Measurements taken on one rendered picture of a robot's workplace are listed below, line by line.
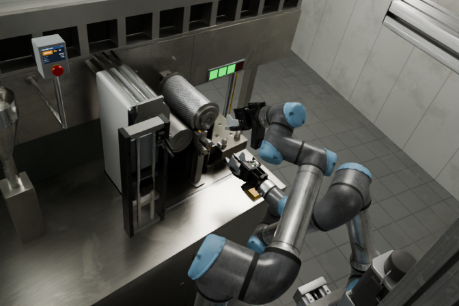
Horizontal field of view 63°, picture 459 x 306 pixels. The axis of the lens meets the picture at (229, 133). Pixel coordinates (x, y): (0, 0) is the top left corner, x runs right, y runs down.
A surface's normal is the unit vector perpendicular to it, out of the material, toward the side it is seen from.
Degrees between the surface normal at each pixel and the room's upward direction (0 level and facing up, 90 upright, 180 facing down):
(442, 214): 0
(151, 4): 90
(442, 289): 90
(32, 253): 0
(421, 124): 90
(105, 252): 0
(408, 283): 90
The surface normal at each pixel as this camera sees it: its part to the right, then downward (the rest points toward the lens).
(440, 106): -0.88, 0.20
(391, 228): 0.15, -0.74
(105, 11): 0.63, 0.58
